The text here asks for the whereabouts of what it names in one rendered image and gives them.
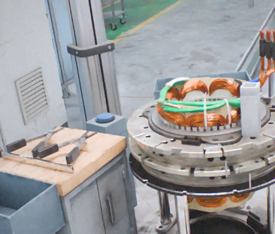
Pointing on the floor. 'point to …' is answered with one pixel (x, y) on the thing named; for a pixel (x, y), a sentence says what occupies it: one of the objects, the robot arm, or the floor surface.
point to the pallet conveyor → (254, 67)
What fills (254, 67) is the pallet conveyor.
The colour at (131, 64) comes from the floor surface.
